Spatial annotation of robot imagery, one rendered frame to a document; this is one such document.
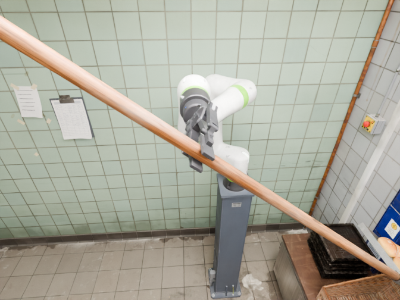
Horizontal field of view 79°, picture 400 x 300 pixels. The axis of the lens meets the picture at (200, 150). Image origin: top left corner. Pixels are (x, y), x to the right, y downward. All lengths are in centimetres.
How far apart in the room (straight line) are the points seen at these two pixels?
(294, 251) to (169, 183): 115
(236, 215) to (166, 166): 79
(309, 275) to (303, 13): 170
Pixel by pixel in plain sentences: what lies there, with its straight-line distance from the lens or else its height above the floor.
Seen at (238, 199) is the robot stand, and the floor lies 115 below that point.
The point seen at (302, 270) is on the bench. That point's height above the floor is 58.
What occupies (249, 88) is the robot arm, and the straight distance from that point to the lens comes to 114.
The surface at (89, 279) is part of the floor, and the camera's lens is 270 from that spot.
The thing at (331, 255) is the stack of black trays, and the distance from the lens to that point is 186.
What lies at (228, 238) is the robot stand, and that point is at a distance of 179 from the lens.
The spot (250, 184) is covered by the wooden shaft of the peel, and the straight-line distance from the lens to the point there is 56.
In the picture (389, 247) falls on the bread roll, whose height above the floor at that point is 122.
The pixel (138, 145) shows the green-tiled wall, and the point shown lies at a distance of 199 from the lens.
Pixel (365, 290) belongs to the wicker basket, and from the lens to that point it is 203.
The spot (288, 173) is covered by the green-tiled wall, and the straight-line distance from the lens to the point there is 236.
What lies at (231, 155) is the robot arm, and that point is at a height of 144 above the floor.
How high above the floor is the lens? 222
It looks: 34 degrees down
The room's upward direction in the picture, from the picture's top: straight up
